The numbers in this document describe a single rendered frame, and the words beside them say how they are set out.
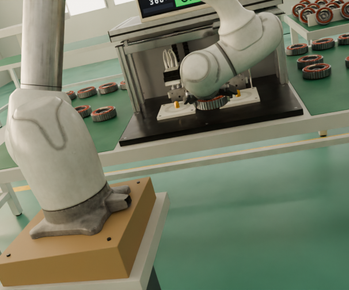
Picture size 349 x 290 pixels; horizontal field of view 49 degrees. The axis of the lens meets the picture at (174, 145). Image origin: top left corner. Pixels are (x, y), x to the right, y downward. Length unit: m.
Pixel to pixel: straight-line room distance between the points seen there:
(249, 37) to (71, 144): 0.51
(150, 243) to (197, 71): 0.42
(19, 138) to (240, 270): 1.29
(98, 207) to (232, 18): 0.55
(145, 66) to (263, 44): 0.85
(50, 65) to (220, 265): 1.25
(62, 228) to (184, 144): 0.60
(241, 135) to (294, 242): 0.81
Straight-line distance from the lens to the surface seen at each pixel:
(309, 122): 1.32
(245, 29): 1.01
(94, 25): 8.28
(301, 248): 1.93
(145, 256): 0.84
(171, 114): 1.48
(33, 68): 1.02
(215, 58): 0.99
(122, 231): 0.79
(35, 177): 0.83
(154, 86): 1.79
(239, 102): 1.46
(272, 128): 1.30
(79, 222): 0.85
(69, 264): 0.82
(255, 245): 1.97
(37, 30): 1.02
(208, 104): 1.32
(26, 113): 0.82
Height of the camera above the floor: 1.25
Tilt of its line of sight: 23 degrees down
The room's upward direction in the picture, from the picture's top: 14 degrees counter-clockwise
